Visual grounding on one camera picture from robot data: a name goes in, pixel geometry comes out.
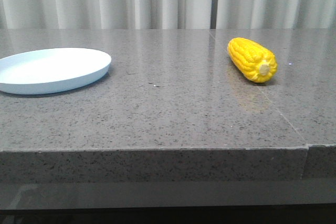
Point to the yellow corn cob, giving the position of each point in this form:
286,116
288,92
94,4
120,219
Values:
257,63

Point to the light blue round plate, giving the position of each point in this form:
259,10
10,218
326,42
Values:
52,70

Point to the white pleated curtain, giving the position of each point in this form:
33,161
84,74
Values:
167,14

